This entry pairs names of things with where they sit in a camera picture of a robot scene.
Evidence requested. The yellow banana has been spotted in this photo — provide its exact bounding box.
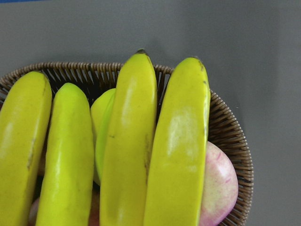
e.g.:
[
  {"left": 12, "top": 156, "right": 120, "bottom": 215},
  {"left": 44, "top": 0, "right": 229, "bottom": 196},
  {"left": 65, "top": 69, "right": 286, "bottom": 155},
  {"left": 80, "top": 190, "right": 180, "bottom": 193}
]
[
  {"left": 100, "top": 49, "right": 158, "bottom": 226},
  {"left": 143, "top": 57, "right": 211, "bottom": 226},
  {"left": 36, "top": 83, "right": 94, "bottom": 226},
  {"left": 0, "top": 72, "right": 52, "bottom": 226}
]

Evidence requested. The brown wicker basket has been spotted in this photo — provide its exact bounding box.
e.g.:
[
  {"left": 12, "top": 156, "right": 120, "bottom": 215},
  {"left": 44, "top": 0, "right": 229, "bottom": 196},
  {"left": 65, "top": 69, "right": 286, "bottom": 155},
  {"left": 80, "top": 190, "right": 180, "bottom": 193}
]
[{"left": 0, "top": 62, "right": 253, "bottom": 226}]

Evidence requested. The pink red apple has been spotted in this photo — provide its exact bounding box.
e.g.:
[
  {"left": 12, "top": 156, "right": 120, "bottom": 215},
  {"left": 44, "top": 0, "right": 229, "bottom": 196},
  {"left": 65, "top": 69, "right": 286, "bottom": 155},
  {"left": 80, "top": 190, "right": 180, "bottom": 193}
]
[{"left": 199, "top": 142, "right": 238, "bottom": 226}]

